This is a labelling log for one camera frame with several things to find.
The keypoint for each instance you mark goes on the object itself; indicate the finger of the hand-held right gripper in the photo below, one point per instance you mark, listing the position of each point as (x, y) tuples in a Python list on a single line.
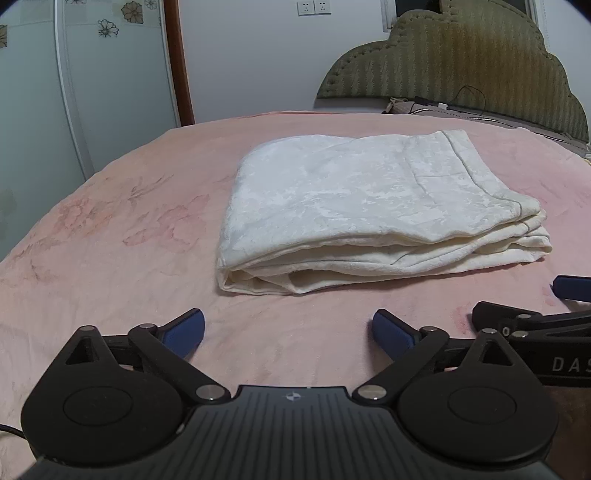
[(572, 288), (508, 321)]

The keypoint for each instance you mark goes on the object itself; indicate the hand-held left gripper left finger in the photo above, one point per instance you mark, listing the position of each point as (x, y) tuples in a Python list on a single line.
[(184, 330)]

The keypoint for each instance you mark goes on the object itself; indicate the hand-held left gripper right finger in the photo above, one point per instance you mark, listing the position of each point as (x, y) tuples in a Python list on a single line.
[(392, 332)]

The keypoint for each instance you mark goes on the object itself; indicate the white pants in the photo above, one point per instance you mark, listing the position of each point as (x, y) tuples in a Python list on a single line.
[(351, 198)]

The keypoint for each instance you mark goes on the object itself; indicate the pink floral blanket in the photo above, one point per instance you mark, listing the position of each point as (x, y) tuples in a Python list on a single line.
[(115, 277)]

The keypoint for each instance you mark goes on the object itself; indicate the brown patterned pillow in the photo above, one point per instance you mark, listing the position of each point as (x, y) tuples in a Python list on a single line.
[(406, 107)]

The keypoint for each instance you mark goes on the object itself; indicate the olive padded headboard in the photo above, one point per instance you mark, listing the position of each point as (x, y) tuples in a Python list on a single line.
[(461, 60)]

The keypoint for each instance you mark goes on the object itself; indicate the floral frosted glass door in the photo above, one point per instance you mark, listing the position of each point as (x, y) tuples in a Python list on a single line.
[(120, 69)]

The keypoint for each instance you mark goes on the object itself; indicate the white-framed window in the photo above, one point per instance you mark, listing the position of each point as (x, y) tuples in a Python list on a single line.
[(411, 5)]

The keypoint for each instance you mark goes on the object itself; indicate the brown wooden door frame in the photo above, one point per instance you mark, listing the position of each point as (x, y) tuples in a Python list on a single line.
[(178, 60)]

